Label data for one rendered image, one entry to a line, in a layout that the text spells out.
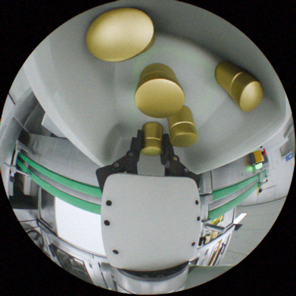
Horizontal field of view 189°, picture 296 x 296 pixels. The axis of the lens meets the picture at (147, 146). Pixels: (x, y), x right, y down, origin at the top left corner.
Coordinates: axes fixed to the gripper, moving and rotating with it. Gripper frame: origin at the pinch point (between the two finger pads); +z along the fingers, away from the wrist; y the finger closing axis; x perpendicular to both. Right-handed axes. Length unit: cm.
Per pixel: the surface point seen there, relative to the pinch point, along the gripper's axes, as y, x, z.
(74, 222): -31, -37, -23
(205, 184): 12.3, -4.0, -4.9
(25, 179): -84, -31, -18
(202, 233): 12.1, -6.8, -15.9
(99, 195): -11.3, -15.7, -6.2
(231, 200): 27.3, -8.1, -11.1
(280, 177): 610, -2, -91
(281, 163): 611, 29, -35
